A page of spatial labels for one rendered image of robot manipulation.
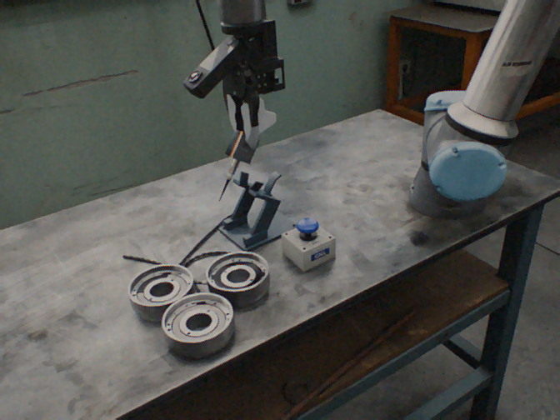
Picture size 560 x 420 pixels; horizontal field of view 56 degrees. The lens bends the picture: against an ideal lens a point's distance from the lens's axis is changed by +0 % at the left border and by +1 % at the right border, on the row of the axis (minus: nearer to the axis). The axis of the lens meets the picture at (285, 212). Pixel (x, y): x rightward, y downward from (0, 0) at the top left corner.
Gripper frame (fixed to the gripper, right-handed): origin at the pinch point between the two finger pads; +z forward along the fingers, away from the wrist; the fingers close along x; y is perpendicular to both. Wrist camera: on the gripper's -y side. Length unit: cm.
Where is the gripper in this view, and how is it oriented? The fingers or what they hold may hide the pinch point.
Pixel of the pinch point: (244, 140)
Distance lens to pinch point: 94.5
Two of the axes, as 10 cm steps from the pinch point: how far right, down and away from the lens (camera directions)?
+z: 0.6, 8.5, 5.2
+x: -5.9, -4.0, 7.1
